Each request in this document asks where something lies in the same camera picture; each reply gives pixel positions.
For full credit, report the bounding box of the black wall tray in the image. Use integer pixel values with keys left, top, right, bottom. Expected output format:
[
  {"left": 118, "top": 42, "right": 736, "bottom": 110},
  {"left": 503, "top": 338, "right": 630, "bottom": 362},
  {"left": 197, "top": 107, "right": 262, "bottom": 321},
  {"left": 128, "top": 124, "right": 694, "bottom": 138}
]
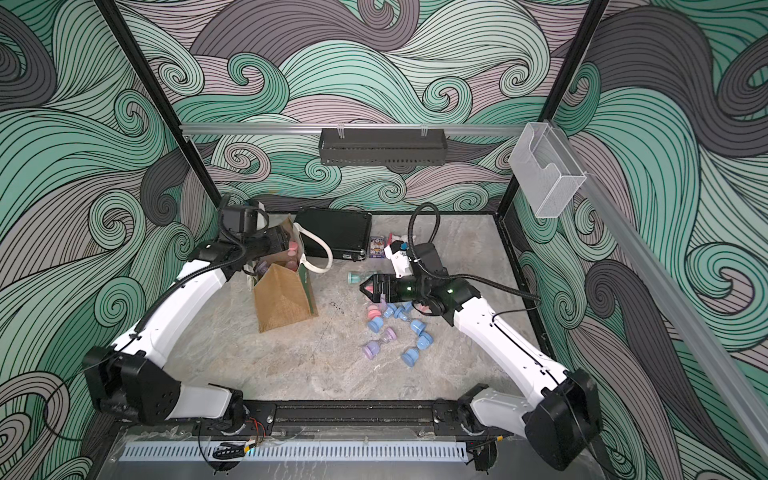
[{"left": 318, "top": 129, "right": 448, "bottom": 168}]

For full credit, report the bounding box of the aluminium wall rail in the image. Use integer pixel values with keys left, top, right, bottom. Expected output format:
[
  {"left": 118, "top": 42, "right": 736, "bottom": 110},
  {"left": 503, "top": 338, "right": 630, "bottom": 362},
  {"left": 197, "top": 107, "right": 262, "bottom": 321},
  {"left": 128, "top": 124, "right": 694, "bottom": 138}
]
[{"left": 180, "top": 122, "right": 525, "bottom": 137}]

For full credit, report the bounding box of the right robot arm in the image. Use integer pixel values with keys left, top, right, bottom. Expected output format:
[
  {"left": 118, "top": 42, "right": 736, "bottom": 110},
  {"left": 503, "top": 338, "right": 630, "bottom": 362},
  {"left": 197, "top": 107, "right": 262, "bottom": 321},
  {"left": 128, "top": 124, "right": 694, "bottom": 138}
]
[{"left": 359, "top": 202, "right": 603, "bottom": 471}]

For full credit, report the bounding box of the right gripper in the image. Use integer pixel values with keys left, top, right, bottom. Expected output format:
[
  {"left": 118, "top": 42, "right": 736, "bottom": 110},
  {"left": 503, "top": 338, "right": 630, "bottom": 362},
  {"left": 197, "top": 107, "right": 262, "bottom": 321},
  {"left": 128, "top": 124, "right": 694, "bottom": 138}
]
[{"left": 362, "top": 273, "right": 432, "bottom": 303}]

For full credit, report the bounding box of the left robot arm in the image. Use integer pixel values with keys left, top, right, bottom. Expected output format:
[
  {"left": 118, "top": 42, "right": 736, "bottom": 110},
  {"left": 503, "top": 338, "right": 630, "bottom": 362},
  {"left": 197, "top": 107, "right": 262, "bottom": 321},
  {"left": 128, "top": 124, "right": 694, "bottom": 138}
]
[{"left": 82, "top": 197, "right": 288, "bottom": 435}]

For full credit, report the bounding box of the pink hourglass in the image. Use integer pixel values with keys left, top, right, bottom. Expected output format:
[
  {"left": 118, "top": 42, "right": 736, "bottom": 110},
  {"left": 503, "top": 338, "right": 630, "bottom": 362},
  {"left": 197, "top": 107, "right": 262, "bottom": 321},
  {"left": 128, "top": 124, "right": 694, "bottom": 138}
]
[{"left": 285, "top": 241, "right": 299, "bottom": 271}]

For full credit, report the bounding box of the black ribbed case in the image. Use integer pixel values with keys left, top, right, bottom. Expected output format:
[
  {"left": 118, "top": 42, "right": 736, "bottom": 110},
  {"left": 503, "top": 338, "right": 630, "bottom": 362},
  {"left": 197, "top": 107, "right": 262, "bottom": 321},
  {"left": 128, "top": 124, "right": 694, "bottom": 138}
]
[{"left": 293, "top": 207, "right": 373, "bottom": 262}]

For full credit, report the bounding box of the white slotted cable duct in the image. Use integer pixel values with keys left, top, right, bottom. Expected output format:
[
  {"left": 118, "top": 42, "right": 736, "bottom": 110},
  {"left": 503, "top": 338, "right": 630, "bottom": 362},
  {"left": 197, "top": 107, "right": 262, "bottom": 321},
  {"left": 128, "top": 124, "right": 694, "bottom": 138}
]
[{"left": 118, "top": 440, "right": 468, "bottom": 462}]

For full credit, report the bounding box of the purple hourglass front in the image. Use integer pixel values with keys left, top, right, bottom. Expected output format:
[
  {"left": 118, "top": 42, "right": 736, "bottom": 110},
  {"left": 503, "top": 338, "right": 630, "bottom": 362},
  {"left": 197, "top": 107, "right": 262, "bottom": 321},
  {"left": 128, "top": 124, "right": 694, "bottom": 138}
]
[{"left": 362, "top": 327, "right": 397, "bottom": 360}]

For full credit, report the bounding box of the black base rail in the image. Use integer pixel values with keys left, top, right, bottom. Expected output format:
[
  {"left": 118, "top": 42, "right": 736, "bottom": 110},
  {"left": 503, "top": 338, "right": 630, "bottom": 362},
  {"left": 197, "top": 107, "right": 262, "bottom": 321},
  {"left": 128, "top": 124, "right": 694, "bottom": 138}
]
[{"left": 125, "top": 398, "right": 595, "bottom": 428}]

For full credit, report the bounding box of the blue hourglass front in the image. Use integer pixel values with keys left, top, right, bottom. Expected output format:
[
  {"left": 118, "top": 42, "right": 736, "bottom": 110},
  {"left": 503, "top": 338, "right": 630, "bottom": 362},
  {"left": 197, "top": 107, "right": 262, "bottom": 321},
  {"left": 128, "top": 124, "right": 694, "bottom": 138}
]
[{"left": 400, "top": 332, "right": 434, "bottom": 368}]

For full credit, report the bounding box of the blue card box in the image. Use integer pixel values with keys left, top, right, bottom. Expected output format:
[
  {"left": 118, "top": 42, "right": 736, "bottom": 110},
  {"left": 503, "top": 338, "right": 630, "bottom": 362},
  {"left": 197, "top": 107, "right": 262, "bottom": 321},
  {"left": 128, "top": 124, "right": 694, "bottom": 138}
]
[{"left": 369, "top": 236, "right": 386, "bottom": 259}]

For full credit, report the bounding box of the clear plastic wall box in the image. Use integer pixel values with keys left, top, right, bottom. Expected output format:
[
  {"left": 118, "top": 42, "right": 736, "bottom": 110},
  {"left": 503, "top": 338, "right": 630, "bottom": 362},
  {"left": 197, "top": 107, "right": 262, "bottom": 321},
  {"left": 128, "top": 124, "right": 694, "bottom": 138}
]
[{"left": 509, "top": 122, "right": 586, "bottom": 219}]

